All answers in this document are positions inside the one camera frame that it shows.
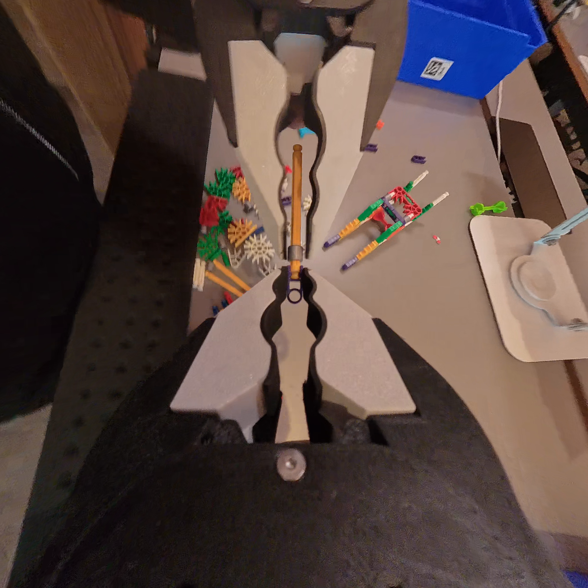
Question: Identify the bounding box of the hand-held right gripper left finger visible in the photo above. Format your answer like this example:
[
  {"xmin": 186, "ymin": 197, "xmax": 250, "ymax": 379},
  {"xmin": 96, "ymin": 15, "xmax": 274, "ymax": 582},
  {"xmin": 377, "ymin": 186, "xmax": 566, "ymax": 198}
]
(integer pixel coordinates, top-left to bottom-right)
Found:
[{"xmin": 170, "ymin": 269, "xmax": 290, "ymax": 440}]

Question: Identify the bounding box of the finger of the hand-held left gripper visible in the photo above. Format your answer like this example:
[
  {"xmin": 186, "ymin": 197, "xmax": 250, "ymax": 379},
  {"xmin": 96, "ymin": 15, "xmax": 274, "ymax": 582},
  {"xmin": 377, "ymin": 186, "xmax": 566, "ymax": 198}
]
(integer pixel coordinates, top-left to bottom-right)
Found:
[
  {"xmin": 228, "ymin": 40, "xmax": 291, "ymax": 261},
  {"xmin": 304, "ymin": 45, "xmax": 374, "ymax": 259}
]

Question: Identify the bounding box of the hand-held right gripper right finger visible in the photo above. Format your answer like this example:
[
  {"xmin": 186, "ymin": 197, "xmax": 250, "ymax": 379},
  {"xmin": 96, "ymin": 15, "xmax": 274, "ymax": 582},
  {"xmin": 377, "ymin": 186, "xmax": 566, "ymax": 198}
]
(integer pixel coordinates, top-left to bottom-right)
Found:
[{"xmin": 301, "ymin": 269, "xmax": 417, "ymax": 438}]

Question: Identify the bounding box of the yellow plastic rod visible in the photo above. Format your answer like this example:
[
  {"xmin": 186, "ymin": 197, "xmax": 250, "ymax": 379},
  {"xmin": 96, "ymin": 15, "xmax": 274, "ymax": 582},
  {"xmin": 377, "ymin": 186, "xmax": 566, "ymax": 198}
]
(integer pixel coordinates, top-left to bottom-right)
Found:
[
  {"xmin": 290, "ymin": 144, "xmax": 305, "ymax": 276},
  {"xmin": 212, "ymin": 259, "xmax": 252, "ymax": 292},
  {"xmin": 204, "ymin": 271, "xmax": 244, "ymax": 298}
]

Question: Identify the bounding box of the multicoloured toy frame assembly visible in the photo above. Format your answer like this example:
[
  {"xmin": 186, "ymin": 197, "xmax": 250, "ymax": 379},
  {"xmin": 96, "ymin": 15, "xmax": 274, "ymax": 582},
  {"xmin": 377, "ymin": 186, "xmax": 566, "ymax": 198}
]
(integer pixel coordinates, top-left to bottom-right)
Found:
[{"xmin": 322, "ymin": 170, "xmax": 450, "ymax": 272}]

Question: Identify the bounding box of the blue plastic bin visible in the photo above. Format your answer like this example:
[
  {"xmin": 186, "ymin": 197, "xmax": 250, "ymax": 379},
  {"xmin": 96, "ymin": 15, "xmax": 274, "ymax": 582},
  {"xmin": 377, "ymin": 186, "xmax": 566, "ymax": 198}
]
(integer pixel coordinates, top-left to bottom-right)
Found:
[{"xmin": 396, "ymin": 0, "xmax": 548, "ymax": 100}]

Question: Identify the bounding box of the black perforated foam strip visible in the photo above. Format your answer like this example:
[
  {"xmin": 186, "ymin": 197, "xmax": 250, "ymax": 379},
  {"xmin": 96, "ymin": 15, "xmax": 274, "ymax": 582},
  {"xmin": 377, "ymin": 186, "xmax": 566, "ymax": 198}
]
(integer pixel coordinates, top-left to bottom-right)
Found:
[{"xmin": 9, "ymin": 68, "xmax": 216, "ymax": 584}]

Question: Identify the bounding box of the white tray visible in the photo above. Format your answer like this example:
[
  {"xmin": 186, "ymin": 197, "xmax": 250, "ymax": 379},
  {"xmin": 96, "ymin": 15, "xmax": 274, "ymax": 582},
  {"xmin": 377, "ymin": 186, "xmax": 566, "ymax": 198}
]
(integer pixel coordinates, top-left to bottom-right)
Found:
[{"xmin": 469, "ymin": 215, "xmax": 588, "ymax": 364}]

